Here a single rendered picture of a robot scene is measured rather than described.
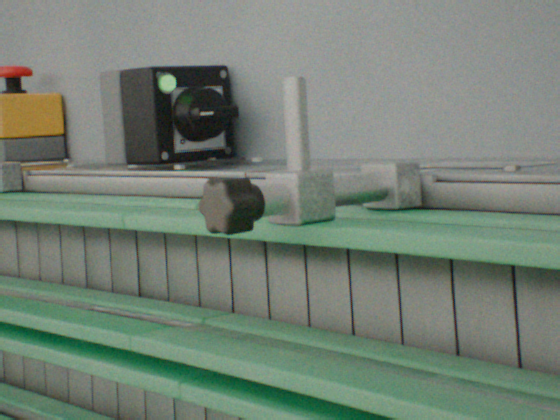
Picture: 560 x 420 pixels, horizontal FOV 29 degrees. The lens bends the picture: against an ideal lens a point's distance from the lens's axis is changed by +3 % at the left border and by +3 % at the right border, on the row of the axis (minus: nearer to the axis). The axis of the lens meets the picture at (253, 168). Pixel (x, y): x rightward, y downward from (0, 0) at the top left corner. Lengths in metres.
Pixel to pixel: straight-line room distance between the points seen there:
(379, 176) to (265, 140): 0.32
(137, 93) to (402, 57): 0.23
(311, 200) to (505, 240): 0.12
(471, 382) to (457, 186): 0.10
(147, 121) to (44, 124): 0.28
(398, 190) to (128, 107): 0.37
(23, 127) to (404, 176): 0.62
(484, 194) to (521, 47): 0.17
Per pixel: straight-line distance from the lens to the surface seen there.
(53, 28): 1.17
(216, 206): 0.50
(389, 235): 0.48
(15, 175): 0.95
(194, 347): 0.62
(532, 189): 0.54
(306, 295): 0.66
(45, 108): 1.13
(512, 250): 0.44
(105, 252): 0.85
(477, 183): 0.56
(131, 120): 0.89
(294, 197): 0.52
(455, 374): 0.55
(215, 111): 0.85
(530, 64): 0.70
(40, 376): 0.97
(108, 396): 0.88
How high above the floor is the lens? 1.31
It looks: 39 degrees down
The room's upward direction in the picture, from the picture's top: 96 degrees counter-clockwise
